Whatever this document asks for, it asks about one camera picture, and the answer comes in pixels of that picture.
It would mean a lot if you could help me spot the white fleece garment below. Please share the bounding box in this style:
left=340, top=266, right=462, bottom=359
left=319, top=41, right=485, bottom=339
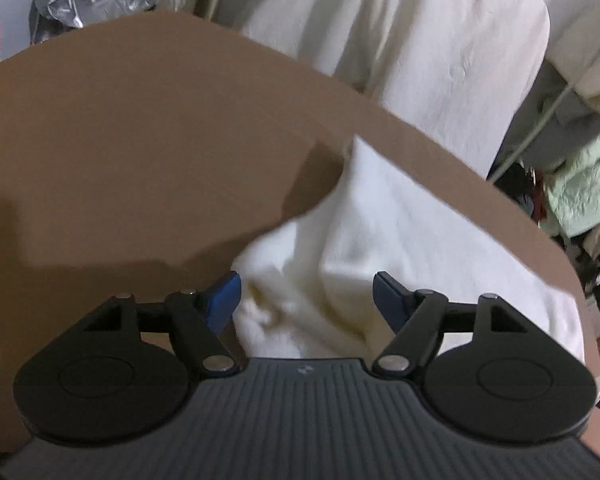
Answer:
left=233, top=139, right=585, bottom=361

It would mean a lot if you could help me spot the light green quilted jacket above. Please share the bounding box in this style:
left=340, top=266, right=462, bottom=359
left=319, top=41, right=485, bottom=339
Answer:
left=544, top=136, right=600, bottom=238

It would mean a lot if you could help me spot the grey metal rack pole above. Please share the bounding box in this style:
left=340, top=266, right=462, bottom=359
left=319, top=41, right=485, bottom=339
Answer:
left=489, top=55, right=600, bottom=181

